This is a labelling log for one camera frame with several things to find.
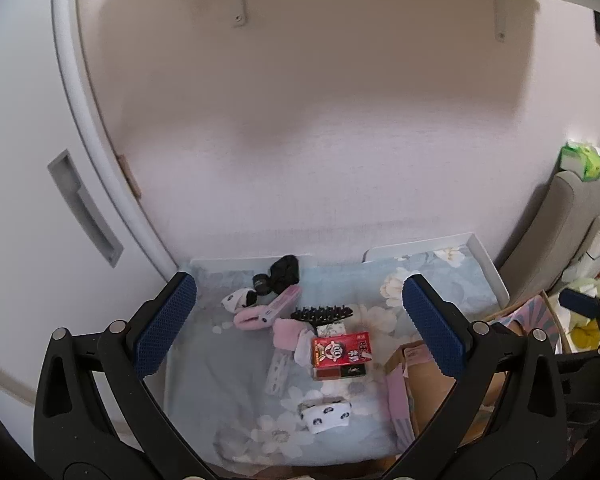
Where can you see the red box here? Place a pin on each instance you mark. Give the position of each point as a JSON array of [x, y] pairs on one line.
[[342, 351]]

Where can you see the pink sock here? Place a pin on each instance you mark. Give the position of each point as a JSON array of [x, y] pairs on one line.
[[287, 335]]

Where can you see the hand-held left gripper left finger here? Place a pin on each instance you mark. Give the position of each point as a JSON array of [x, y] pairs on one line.
[[165, 325]]

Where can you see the pink tube box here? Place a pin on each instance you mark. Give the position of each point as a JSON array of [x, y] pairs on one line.
[[280, 305]]

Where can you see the green tissue pack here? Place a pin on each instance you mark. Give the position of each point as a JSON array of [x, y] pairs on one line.
[[582, 160]]

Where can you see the black and white scrunchie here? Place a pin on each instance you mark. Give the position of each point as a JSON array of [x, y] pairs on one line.
[[235, 301]]

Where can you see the yellow soft item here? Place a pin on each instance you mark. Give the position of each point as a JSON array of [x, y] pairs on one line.
[[587, 332]]

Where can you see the cardboard box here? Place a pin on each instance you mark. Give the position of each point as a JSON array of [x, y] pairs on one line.
[[425, 410]]

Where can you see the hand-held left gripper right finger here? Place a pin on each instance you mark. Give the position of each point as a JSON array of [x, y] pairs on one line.
[[435, 330]]

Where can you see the pink cloth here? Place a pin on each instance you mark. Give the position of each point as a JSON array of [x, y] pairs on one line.
[[397, 400]]

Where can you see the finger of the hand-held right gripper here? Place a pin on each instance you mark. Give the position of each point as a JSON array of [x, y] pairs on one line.
[[577, 302]]

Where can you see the blue floral blanket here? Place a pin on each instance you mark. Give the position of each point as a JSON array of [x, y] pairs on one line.
[[220, 375]]

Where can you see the white panda print sock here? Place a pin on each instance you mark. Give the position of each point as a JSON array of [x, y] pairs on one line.
[[326, 416]]

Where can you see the black hair comb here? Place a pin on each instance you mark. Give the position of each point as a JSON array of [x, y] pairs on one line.
[[322, 313]]

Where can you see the grey chair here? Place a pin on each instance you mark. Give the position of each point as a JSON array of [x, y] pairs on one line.
[[545, 240]]

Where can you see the small black jar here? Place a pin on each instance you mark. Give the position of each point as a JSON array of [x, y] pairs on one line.
[[261, 282]]

